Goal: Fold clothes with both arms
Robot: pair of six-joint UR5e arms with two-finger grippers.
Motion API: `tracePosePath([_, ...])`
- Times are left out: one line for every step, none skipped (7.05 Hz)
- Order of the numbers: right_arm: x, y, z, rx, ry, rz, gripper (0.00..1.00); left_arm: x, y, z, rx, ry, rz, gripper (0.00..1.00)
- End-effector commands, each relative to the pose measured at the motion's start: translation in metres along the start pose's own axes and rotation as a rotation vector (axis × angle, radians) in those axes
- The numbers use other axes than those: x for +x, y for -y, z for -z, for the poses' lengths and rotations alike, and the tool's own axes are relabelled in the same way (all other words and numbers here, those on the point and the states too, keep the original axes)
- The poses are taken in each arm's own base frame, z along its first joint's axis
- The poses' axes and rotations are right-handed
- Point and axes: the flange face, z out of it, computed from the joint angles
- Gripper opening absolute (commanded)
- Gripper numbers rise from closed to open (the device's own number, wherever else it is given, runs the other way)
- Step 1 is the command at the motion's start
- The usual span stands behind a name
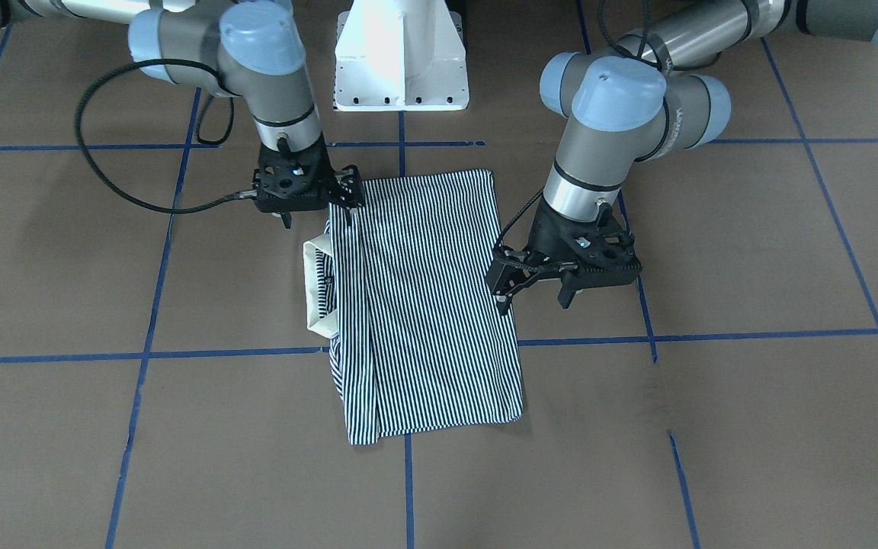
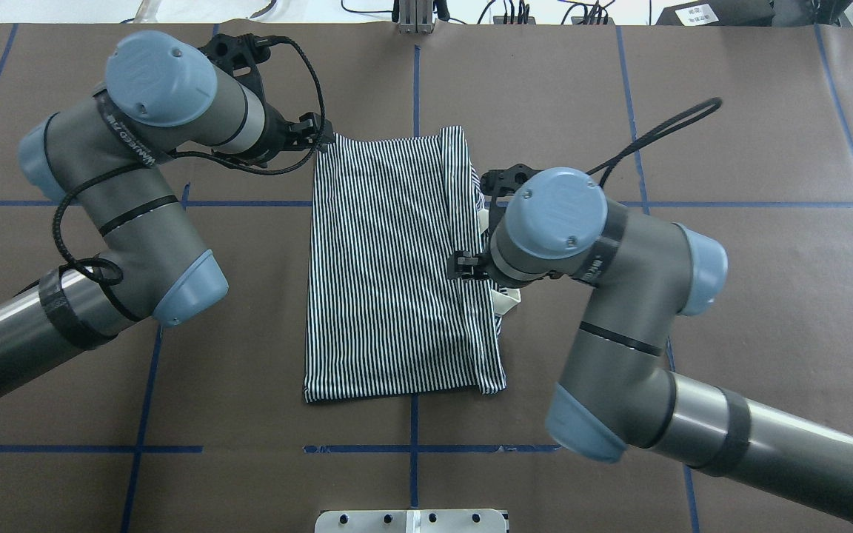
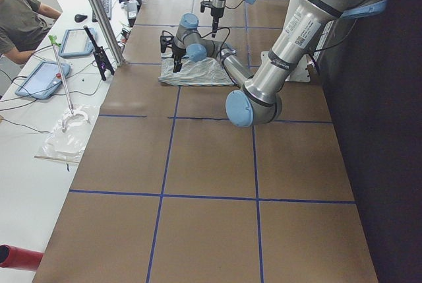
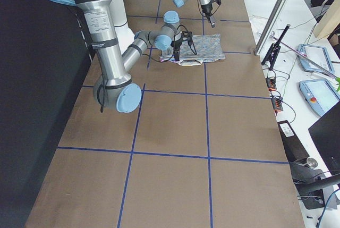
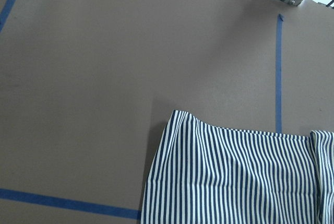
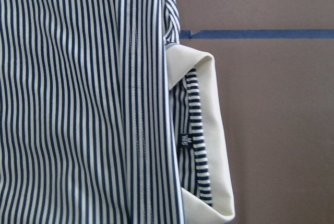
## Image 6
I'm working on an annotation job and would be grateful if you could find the striped polo shirt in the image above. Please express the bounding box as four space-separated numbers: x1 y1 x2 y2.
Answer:
1 0 235 223

